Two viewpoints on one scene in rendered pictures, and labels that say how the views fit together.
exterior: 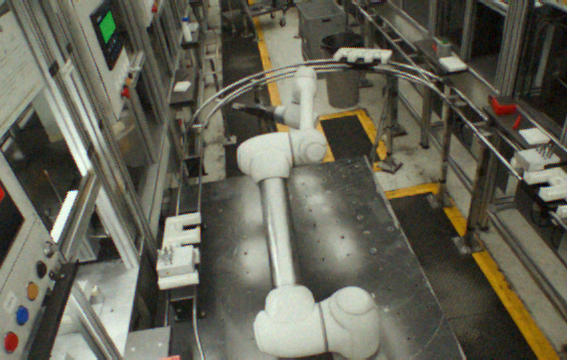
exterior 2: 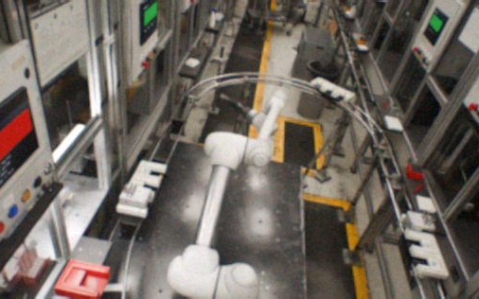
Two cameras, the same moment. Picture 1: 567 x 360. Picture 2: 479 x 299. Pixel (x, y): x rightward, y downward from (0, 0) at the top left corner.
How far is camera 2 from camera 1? 0.20 m
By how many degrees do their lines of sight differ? 1
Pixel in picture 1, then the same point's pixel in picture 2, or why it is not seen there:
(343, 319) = (231, 286)
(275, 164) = (229, 157)
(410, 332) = not seen: outside the picture
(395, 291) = (279, 276)
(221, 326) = (149, 253)
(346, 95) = (311, 110)
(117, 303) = (82, 211)
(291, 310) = (199, 264)
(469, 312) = not seen: outside the picture
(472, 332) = not seen: outside the picture
